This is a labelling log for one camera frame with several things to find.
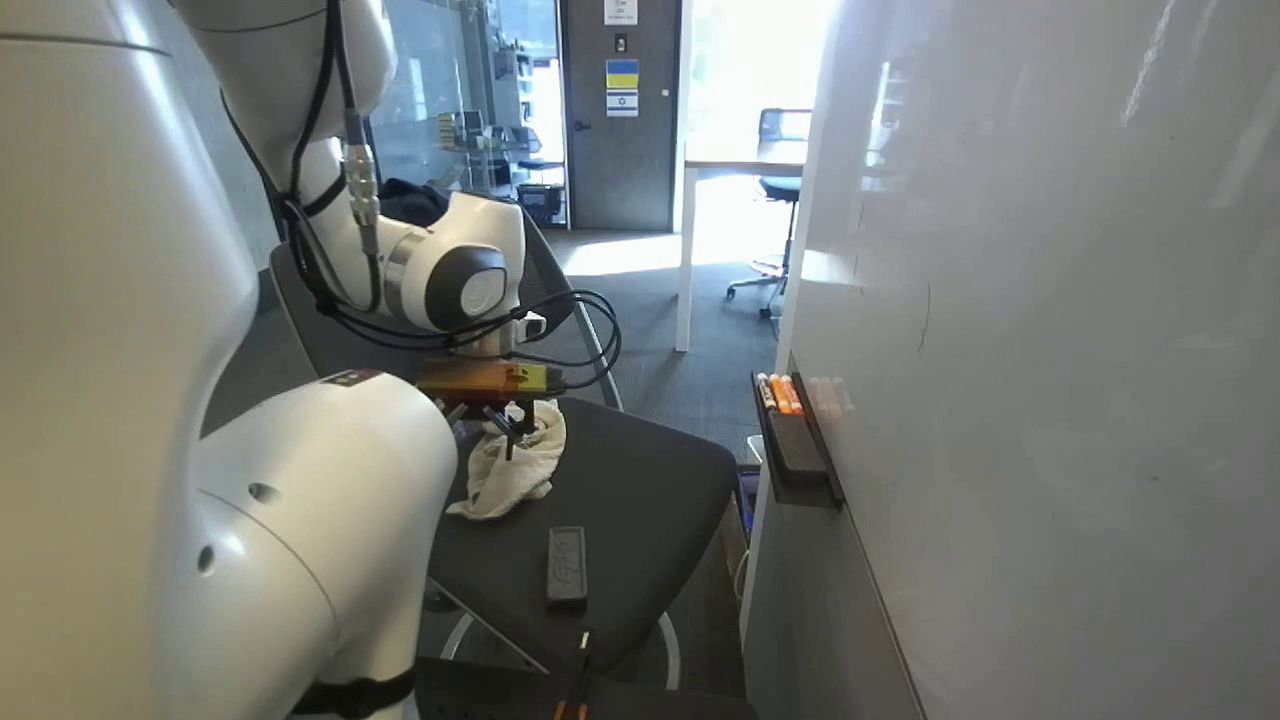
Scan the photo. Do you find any black gripper yellow band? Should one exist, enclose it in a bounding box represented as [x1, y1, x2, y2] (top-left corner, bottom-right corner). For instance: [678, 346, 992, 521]
[416, 359, 561, 459]

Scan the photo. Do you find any black mesh chair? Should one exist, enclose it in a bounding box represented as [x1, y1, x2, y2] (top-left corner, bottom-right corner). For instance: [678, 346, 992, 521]
[268, 214, 741, 695]

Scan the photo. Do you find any blue office chair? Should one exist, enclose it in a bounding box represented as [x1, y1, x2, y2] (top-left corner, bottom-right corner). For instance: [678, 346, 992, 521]
[725, 110, 814, 322]

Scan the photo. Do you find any white whiteboard panel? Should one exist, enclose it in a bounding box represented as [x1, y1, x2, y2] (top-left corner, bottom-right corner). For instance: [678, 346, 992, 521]
[745, 0, 1280, 720]

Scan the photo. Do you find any patterned clothing with pink tag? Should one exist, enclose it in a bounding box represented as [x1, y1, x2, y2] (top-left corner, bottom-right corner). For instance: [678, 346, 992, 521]
[382, 181, 450, 227]

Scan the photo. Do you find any dark grey door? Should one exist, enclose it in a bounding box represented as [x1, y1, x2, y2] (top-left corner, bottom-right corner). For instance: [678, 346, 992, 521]
[561, 0, 682, 233]

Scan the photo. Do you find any orange marker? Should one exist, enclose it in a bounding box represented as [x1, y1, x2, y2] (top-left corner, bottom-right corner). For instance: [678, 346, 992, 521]
[767, 372, 803, 417]

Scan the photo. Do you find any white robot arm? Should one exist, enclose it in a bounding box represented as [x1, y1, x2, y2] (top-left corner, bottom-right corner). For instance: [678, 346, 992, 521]
[0, 0, 528, 720]

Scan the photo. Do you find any cream knitted cloth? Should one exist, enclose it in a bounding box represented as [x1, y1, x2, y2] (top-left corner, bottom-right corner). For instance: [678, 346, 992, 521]
[450, 401, 567, 521]

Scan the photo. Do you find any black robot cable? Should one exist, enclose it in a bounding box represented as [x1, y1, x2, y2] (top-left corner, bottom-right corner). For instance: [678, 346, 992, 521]
[215, 0, 628, 397]

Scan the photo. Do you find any black remote control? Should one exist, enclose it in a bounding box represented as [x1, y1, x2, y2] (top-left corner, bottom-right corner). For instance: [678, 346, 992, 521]
[544, 525, 588, 608]

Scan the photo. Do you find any white table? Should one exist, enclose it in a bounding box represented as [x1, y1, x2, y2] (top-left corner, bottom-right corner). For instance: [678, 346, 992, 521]
[672, 155, 798, 353]

